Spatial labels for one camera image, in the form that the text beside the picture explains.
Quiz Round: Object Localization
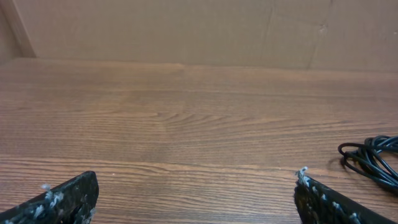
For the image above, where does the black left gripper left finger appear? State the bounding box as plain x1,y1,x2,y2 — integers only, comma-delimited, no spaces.
1,171,99,224

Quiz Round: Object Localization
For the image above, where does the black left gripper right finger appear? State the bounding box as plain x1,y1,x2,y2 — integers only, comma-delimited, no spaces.
294,166,395,224

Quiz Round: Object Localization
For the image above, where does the black USB cable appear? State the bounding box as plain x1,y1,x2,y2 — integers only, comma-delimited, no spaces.
338,134,398,190

